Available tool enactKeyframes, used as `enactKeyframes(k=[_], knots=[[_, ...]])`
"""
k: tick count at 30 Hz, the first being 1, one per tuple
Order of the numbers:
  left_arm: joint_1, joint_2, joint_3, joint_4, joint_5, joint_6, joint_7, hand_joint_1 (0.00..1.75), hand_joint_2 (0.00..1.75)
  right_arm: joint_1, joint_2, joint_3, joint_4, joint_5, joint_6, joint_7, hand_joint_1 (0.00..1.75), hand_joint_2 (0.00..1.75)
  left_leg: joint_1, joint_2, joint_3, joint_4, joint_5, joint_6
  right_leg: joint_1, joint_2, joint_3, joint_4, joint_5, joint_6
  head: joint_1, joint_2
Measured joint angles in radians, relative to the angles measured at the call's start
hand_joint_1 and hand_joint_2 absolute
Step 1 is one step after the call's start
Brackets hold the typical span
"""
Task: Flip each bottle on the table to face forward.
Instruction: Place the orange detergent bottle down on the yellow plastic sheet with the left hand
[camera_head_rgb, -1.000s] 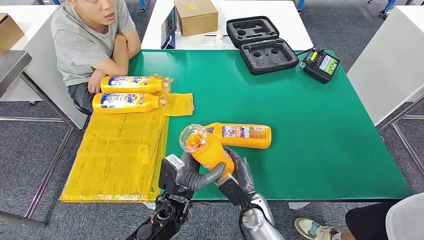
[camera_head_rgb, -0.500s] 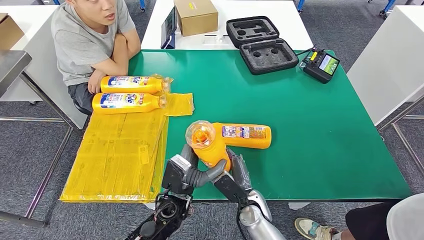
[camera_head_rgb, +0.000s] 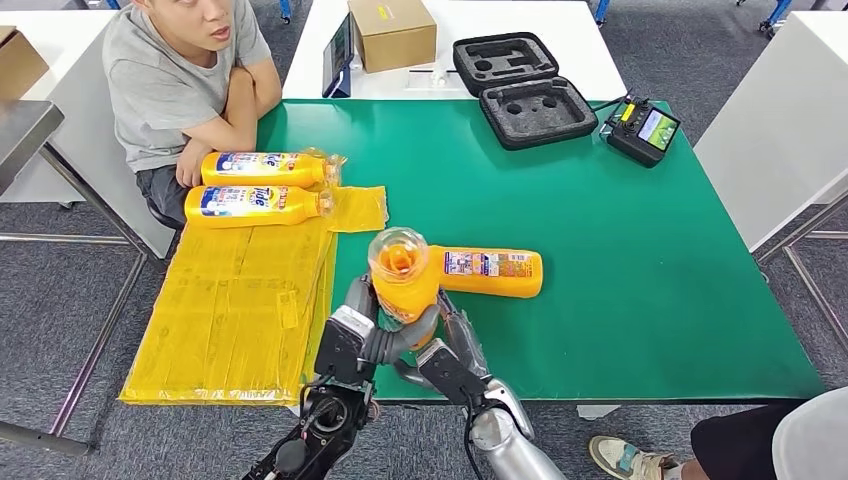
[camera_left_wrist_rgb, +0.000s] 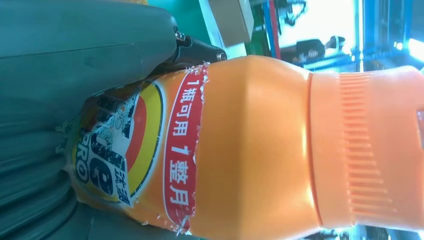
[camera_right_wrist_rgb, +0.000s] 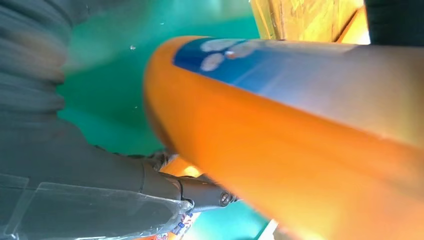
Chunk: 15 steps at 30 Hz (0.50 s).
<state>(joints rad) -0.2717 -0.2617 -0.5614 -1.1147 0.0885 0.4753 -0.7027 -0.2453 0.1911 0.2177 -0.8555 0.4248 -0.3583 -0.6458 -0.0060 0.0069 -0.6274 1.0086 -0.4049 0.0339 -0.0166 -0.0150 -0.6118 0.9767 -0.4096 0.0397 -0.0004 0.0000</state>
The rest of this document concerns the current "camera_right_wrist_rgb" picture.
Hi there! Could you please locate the yellow plastic wrapped sheet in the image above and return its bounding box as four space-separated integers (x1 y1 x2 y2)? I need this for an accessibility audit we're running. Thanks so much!
250 0 371 45

